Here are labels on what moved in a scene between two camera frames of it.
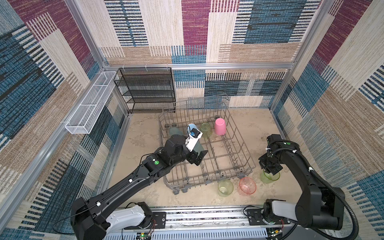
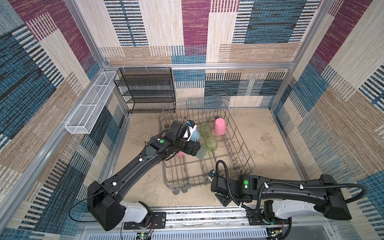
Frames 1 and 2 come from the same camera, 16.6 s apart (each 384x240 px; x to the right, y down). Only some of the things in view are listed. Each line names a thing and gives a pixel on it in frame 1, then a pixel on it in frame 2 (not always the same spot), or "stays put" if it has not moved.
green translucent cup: (205, 130) stays put
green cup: (268, 178) → (211, 143)
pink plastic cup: (220, 126) stays put
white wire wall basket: (89, 109) stays put
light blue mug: (190, 126) → (195, 135)
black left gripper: (197, 161) → (195, 148)
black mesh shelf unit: (146, 90) stays put
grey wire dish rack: (227, 157) stays put
